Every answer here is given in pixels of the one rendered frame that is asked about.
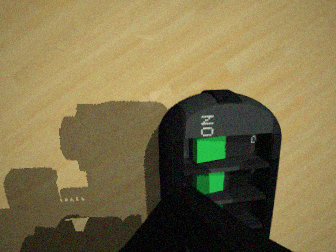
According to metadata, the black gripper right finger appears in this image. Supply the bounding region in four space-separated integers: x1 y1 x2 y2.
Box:
181 186 293 252

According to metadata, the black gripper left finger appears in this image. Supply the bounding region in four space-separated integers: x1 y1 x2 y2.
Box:
117 187 185 252

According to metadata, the dark grey controller unit with rocker switches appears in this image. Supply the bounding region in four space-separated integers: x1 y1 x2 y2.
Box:
159 90 281 238

